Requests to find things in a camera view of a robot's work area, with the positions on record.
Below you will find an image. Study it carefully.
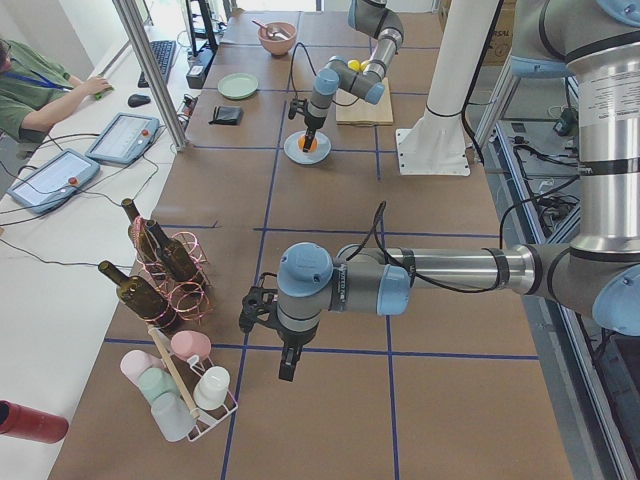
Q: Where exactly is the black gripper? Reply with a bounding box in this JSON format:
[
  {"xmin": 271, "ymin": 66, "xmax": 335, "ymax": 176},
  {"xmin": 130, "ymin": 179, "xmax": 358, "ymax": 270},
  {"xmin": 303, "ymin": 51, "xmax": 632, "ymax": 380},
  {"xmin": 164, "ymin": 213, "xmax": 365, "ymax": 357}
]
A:
[
  {"xmin": 239, "ymin": 286, "xmax": 305, "ymax": 382},
  {"xmin": 287, "ymin": 98, "xmax": 328, "ymax": 152}
]

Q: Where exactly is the orange fruit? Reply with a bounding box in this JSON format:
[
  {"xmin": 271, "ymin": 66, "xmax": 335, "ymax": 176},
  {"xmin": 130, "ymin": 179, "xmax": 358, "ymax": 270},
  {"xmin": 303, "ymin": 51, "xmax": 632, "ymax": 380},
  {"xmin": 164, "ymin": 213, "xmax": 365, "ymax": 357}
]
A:
[{"xmin": 297, "ymin": 136, "xmax": 318, "ymax": 154}]

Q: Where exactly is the light blue plate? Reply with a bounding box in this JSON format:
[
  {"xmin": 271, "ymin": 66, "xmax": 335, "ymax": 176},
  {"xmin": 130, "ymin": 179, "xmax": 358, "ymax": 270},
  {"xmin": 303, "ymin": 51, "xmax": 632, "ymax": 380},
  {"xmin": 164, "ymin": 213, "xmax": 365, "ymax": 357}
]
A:
[{"xmin": 284, "ymin": 131, "xmax": 331, "ymax": 165}]

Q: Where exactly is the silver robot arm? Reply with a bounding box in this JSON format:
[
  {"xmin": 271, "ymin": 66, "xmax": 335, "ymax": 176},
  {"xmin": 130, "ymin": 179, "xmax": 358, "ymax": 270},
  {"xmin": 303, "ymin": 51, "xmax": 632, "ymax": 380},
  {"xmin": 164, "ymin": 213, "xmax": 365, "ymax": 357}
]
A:
[
  {"xmin": 239, "ymin": 1, "xmax": 639, "ymax": 381},
  {"xmin": 289, "ymin": 0, "xmax": 404, "ymax": 154}
]

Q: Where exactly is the green plate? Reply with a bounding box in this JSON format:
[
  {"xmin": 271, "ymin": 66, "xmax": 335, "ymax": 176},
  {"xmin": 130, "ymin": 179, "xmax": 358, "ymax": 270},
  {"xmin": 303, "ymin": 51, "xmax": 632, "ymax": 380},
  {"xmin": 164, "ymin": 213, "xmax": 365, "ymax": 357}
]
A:
[{"xmin": 217, "ymin": 73, "xmax": 259, "ymax": 100}]

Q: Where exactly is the wooden cutting board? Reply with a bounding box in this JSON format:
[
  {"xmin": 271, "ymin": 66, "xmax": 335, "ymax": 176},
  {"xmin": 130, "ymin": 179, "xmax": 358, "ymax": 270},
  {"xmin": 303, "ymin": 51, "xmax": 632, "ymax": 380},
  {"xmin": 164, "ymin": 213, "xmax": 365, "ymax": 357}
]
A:
[{"xmin": 335, "ymin": 78, "xmax": 394, "ymax": 126}]

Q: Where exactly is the white cup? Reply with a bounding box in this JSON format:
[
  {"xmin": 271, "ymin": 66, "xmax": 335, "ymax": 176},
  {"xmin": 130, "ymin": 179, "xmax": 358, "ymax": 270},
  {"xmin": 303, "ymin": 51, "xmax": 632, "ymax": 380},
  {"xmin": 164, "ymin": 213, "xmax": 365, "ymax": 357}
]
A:
[{"xmin": 193, "ymin": 366, "xmax": 230, "ymax": 410}]

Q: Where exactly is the folded grey cloth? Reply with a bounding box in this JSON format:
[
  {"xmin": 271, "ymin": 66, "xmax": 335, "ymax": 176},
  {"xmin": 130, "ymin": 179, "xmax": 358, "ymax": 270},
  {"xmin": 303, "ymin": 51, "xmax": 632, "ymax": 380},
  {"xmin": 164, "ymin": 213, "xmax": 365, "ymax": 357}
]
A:
[{"xmin": 208, "ymin": 105, "xmax": 244, "ymax": 126}]

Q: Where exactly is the pink bowl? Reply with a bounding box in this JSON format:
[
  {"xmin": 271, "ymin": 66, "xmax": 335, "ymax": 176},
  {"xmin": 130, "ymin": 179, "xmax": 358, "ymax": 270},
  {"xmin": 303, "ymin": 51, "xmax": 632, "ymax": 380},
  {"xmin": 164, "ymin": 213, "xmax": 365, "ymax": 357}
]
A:
[{"xmin": 258, "ymin": 22, "xmax": 297, "ymax": 56}]

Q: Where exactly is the metal ice scoop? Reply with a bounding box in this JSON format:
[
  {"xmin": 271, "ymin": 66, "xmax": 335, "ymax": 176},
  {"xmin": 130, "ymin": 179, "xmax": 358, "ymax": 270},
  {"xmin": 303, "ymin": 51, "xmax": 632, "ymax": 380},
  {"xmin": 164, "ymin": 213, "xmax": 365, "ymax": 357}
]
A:
[{"xmin": 252, "ymin": 19, "xmax": 291, "ymax": 40}]

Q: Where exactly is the black computer box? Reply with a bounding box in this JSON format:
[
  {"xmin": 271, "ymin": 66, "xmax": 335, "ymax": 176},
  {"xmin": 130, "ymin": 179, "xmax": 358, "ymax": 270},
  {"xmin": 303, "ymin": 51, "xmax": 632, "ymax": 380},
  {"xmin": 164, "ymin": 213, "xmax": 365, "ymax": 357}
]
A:
[{"xmin": 186, "ymin": 48, "xmax": 214, "ymax": 90}]

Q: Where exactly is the grey-blue cup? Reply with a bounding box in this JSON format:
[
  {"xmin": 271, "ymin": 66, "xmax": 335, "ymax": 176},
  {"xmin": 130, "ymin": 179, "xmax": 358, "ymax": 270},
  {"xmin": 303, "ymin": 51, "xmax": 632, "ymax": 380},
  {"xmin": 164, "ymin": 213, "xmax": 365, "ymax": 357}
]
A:
[{"xmin": 151, "ymin": 392, "xmax": 196, "ymax": 442}]

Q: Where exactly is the green cup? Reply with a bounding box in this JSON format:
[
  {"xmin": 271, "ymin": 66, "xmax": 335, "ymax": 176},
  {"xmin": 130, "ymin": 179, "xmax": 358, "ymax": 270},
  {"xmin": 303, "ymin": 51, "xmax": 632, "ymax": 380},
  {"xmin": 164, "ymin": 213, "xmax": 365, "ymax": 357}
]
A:
[{"xmin": 137, "ymin": 367, "xmax": 180, "ymax": 404}]

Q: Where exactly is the dark wine bottle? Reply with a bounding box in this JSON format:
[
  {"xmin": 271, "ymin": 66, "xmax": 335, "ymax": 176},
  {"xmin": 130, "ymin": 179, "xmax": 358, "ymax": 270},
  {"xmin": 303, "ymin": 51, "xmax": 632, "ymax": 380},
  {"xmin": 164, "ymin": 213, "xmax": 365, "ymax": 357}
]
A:
[
  {"xmin": 98, "ymin": 260, "xmax": 180, "ymax": 332},
  {"xmin": 145, "ymin": 220, "xmax": 206, "ymax": 286},
  {"xmin": 121, "ymin": 198, "xmax": 156, "ymax": 263}
]

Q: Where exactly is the light pink cup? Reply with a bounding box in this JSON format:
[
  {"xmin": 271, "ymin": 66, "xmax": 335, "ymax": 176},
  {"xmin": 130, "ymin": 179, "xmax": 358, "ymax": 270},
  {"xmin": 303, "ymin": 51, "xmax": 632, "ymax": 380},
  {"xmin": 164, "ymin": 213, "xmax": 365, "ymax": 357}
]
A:
[{"xmin": 120, "ymin": 350, "xmax": 164, "ymax": 386}]

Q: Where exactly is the black keyboard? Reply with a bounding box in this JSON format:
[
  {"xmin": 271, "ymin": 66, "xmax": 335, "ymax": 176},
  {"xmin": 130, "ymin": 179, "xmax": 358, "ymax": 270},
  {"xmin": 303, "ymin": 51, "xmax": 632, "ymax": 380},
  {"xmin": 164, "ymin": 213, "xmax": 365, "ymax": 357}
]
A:
[{"xmin": 149, "ymin": 40, "xmax": 177, "ymax": 83}]

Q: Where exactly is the black computer mouse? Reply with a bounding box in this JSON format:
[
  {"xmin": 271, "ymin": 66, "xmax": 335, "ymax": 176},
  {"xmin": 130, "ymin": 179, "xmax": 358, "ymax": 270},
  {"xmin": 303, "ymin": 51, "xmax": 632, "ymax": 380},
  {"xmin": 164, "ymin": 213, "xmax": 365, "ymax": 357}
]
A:
[{"xmin": 127, "ymin": 94, "xmax": 151, "ymax": 108}]

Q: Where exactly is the far teach pendant tablet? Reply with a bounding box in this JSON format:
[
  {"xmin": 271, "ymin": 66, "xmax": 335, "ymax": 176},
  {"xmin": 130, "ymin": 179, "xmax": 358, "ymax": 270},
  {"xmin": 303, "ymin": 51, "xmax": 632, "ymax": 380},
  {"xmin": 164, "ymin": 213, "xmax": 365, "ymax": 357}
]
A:
[{"xmin": 85, "ymin": 112, "xmax": 160, "ymax": 166}]

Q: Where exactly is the teach pendant tablet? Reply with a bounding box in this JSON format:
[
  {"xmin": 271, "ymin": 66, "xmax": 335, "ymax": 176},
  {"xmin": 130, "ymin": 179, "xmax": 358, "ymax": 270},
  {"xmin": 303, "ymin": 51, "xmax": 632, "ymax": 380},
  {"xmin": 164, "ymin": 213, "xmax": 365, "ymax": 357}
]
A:
[
  {"xmin": 85, "ymin": 112, "xmax": 160, "ymax": 166},
  {"xmin": 8, "ymin": 149, "xmax": 100, "ymax": 214}
]

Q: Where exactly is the near teach pendant tablet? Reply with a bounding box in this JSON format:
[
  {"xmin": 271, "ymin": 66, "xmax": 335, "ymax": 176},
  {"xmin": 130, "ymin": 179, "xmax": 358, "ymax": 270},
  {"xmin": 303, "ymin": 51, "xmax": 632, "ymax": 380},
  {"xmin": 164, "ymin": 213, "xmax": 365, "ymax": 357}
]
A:
[{"xmin": 8, "ymin": 149, "xmax": 100, "ymax": 214}]

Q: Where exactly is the red thermos bottle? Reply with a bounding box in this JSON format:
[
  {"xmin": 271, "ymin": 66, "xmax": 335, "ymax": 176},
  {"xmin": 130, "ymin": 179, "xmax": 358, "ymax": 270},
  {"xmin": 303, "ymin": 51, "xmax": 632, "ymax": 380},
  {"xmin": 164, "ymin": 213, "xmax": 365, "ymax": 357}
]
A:
[{"xmin": 1, "ymin": 400, "xmax": 69, "ymax": 444}]

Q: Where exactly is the seated person green shirt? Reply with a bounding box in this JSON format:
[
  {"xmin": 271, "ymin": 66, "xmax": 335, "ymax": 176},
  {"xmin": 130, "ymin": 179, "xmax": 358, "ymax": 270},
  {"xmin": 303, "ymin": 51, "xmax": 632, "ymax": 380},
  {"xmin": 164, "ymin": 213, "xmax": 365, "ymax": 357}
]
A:
[{"xmin": 1, "ymin": 39, "xmax": 112, "ymax": 144}]

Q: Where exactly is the white wire cup rack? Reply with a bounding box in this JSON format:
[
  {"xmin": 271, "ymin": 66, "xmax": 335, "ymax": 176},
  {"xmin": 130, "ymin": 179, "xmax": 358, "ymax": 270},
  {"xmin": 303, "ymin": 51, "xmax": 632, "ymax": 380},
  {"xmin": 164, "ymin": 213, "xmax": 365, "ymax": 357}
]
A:
[{"xmin": 158, "ymin": 329, "xmax": 238, "ymax": 442}]

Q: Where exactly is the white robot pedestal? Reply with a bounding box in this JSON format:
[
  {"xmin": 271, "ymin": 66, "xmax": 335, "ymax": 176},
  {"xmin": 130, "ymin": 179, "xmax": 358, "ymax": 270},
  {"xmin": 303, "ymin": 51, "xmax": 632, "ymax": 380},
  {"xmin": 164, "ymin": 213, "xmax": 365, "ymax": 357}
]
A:
[{"xmin": 396, "ymin": 0, "xmax": 501, "ymax": 176}]

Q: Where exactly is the wooden rack handle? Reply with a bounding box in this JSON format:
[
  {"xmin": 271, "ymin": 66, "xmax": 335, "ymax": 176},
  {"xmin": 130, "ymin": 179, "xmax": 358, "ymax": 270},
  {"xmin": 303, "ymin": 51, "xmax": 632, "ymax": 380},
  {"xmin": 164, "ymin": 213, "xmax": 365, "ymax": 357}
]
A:
[{"xmin": 148, "ymin": 328, "xmax": 200, "ymax": 419}]

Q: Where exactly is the copper wire bottle rack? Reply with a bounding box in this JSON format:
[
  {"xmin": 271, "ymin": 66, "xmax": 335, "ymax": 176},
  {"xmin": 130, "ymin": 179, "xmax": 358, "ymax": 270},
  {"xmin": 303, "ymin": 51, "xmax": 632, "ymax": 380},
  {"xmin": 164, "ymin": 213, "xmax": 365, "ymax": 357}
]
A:
[{"xmin": 128, "ymin": 213, "xmax": 212, "ymax": 324}]

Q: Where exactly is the aluminium frame post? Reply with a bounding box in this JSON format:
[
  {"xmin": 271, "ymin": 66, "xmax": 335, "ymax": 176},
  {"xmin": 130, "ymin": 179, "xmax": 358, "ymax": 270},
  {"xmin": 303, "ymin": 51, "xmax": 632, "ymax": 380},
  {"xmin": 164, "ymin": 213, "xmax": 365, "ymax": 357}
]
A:
[{"xmin": 112, "ymin": 0, "xmax": 187, "ymax": 152}]

